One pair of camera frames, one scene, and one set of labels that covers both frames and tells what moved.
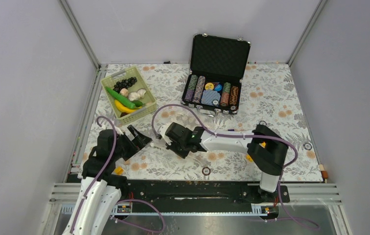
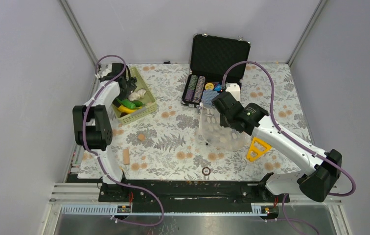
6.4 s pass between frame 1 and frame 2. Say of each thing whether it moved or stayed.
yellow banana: stayed
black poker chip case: stayed
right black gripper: moved
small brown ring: stayed
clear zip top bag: moved
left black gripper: moved
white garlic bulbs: stayed
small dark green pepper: stayed
